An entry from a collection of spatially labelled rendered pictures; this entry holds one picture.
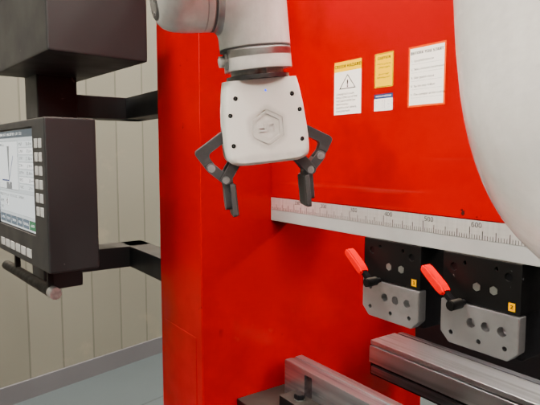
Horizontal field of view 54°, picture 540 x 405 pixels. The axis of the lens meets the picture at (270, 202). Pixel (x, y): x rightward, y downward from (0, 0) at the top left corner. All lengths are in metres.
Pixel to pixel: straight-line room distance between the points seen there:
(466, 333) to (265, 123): 0.57
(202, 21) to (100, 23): 0.80
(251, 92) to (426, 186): 0.51
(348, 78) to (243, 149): 0.60
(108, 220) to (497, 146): 3.68
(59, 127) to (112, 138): 2.53
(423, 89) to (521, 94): 0.87
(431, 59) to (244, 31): 0.51
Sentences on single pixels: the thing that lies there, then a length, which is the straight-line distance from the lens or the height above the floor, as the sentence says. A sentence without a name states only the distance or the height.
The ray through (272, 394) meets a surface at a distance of 1.50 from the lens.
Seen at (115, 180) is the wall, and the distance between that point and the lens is 3.83.
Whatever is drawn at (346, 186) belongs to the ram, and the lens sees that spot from 1.18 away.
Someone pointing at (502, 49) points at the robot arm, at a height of 1.55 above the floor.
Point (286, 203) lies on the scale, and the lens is 1.35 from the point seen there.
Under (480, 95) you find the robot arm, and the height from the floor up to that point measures 1.53.
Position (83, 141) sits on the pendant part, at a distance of 1.32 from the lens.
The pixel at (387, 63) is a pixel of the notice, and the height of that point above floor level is 1.69.
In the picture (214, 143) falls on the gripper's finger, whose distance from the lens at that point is 0.63.
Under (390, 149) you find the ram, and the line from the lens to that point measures 1.09.
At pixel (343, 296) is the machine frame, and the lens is 1.63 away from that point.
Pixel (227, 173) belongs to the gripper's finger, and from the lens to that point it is 0.63.
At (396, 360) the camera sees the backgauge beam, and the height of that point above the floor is 0.96.
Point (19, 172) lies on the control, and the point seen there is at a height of 1.47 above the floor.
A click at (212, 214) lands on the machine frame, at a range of 1.32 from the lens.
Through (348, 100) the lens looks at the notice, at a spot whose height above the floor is 1.63.
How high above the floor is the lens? 1.51
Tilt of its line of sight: 5 degrees down
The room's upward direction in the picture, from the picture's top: straight up
